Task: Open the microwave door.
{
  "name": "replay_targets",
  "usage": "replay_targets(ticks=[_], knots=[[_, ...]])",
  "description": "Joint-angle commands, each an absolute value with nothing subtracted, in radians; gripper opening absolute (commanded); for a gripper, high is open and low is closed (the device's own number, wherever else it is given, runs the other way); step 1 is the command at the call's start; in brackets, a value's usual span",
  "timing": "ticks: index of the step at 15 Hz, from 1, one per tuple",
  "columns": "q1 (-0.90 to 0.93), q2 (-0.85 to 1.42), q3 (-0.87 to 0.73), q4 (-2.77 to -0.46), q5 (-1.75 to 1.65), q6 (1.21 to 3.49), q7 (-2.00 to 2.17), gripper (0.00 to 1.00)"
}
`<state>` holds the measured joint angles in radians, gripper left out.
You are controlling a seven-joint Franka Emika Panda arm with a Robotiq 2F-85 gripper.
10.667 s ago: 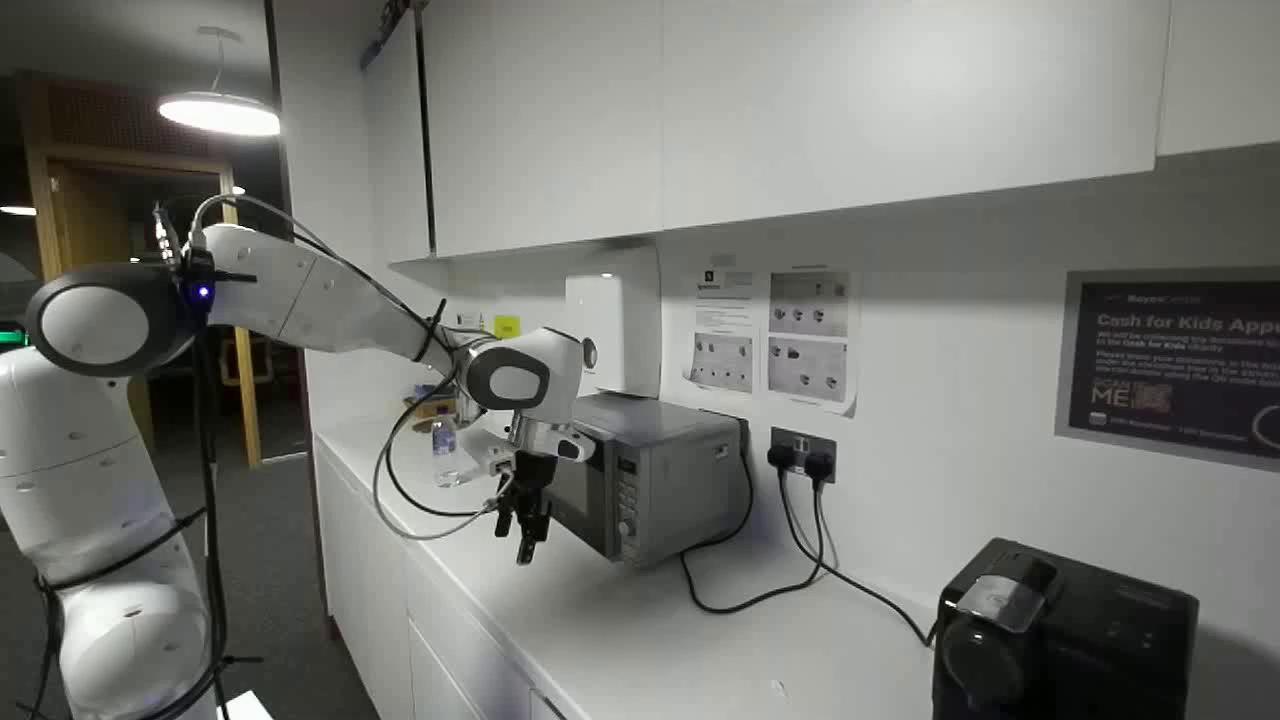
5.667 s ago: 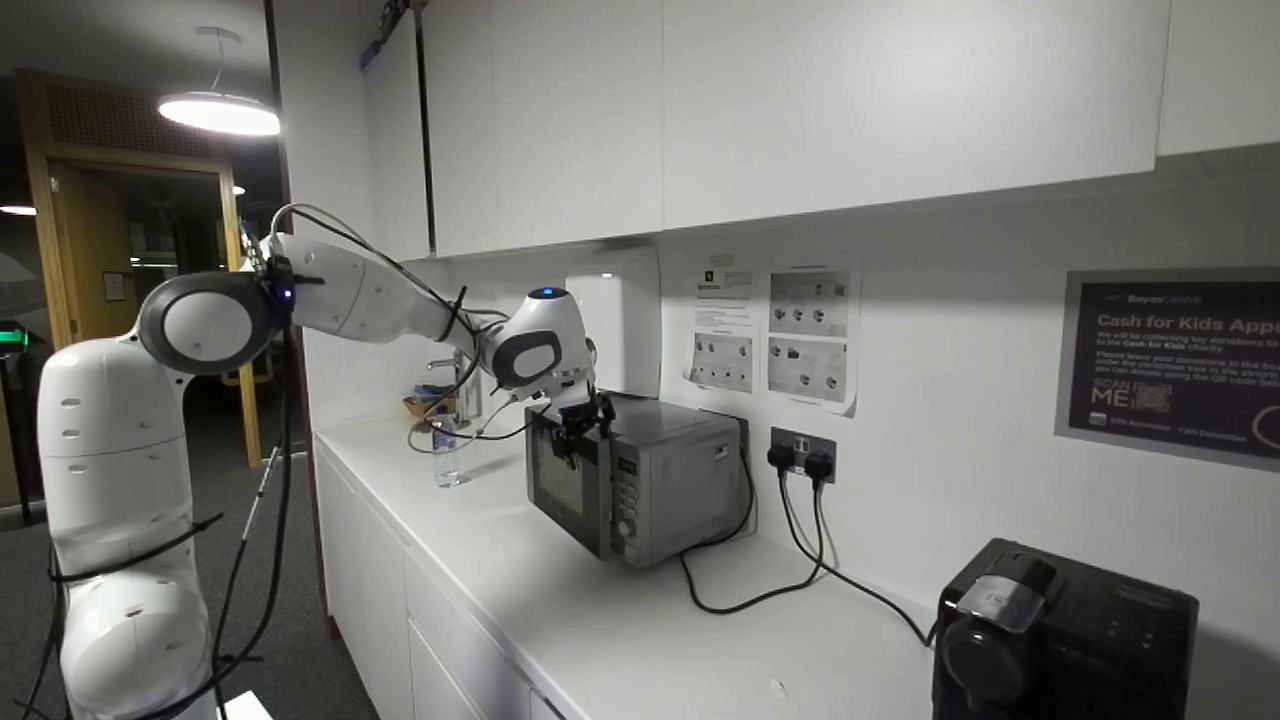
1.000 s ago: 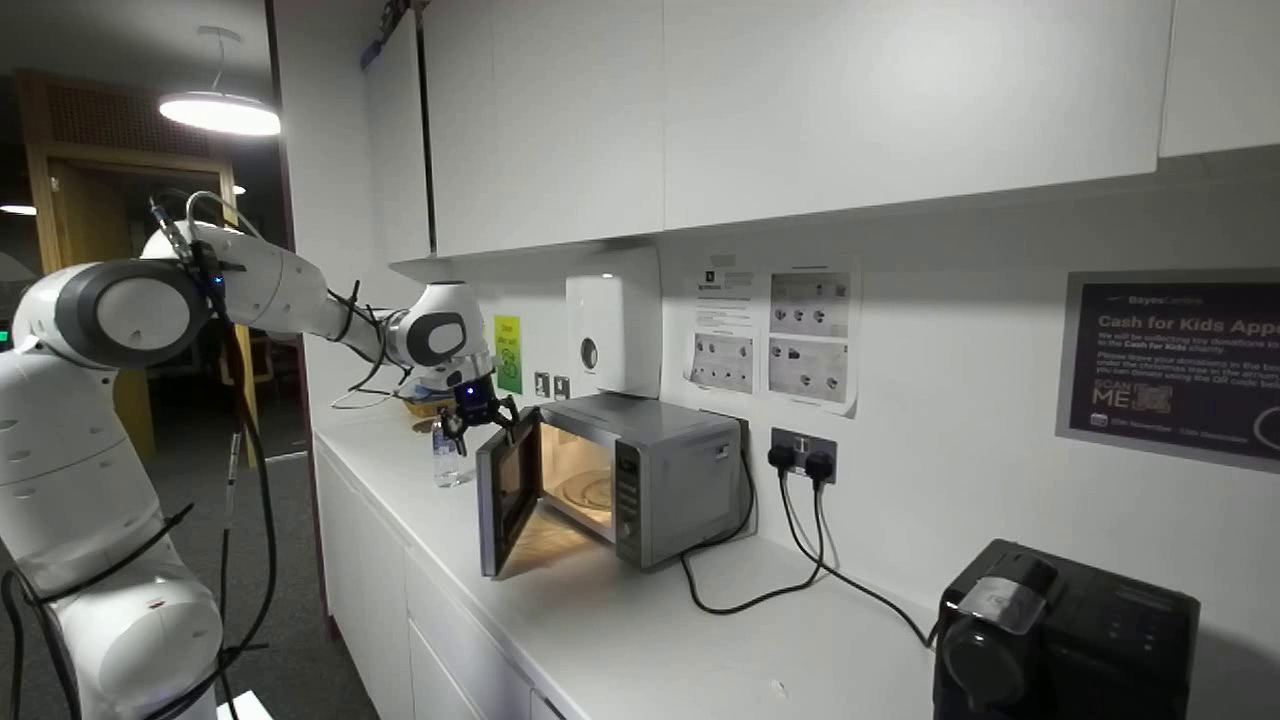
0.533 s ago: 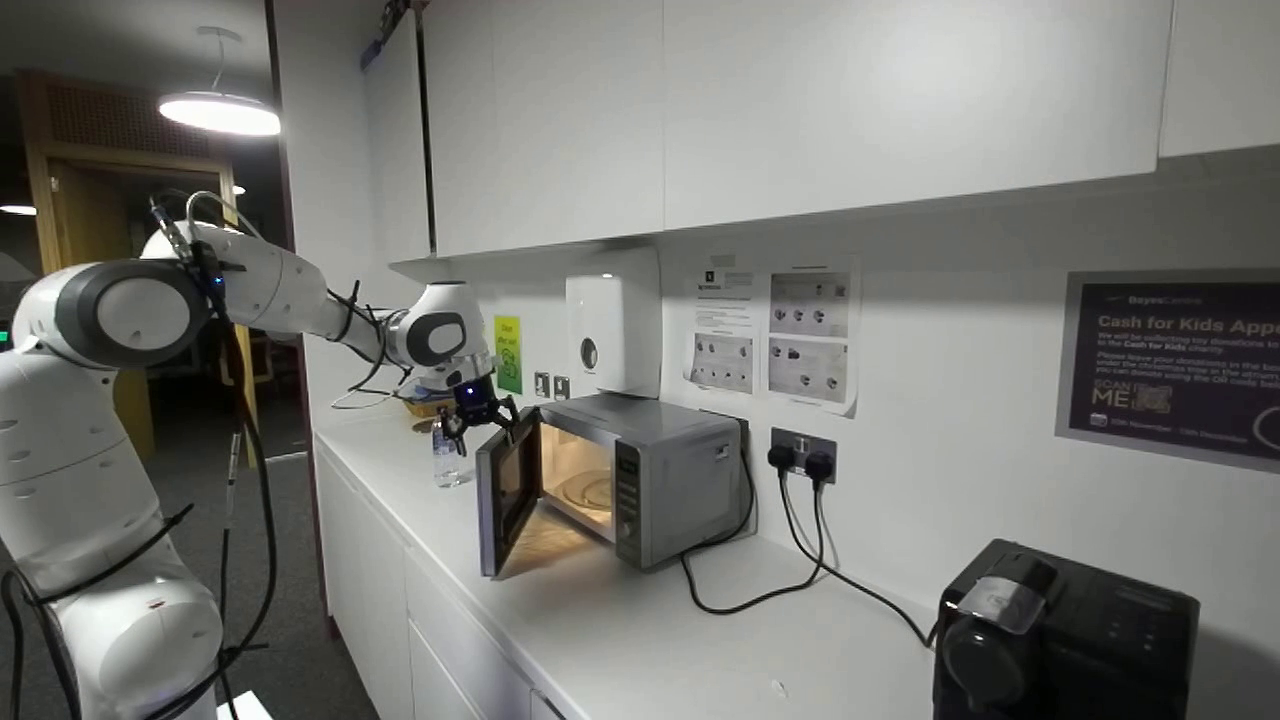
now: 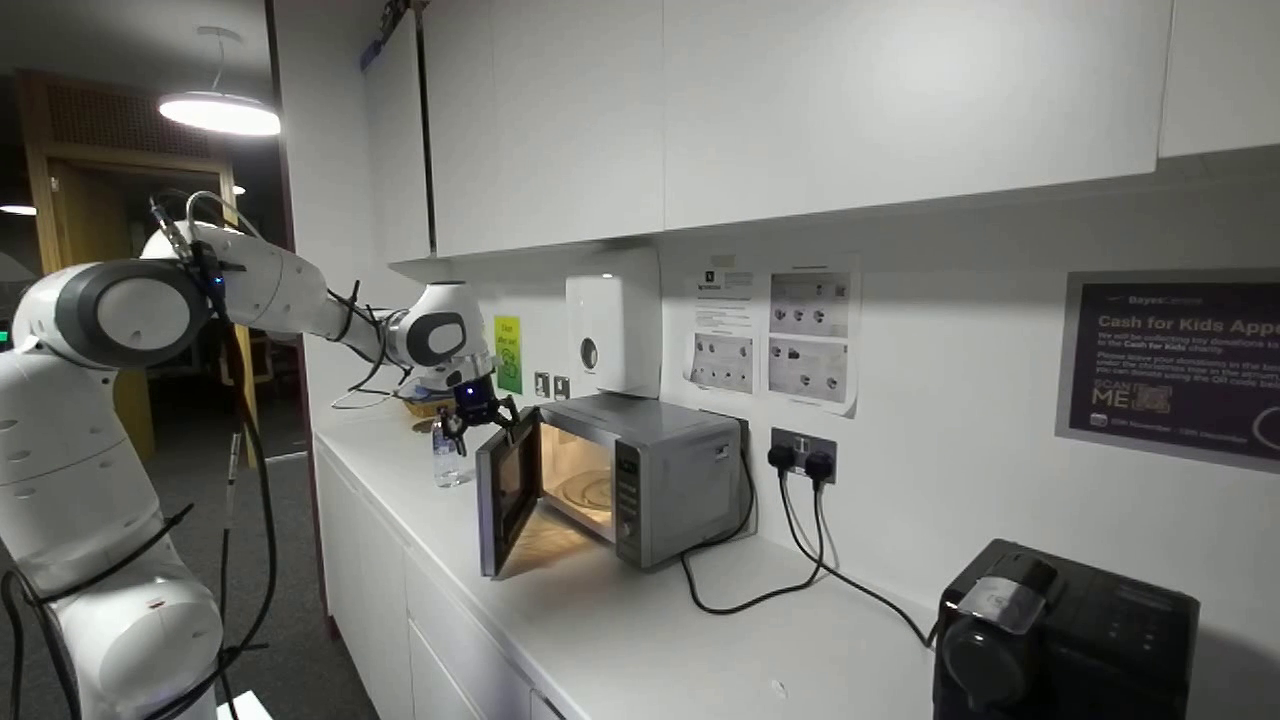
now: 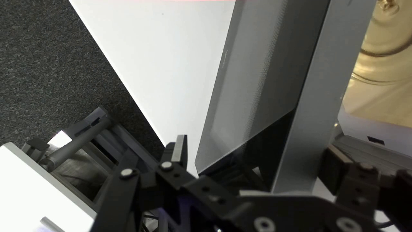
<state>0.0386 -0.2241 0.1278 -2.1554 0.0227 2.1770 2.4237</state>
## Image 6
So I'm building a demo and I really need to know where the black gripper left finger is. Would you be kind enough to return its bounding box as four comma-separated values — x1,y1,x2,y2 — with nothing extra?
89,133,260,232

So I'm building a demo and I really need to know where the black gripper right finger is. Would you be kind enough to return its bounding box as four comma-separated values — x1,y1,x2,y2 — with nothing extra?
321,145,412,232

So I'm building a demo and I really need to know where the microwave door with dark window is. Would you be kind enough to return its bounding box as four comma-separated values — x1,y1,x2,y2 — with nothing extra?
195,0,377,196

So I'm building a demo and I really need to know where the silver microwave oven body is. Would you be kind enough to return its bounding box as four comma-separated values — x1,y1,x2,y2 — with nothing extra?
332,0,412,159

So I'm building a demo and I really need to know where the glass microwave turntable plate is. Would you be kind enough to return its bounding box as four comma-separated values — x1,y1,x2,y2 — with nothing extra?
343,0,412,129

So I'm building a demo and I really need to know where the white platform with grey edge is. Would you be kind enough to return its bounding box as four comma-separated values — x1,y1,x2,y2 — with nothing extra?
0,129,98,232

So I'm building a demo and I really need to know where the black metal stand frame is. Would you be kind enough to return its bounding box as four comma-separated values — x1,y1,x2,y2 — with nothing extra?
19,106,174,209

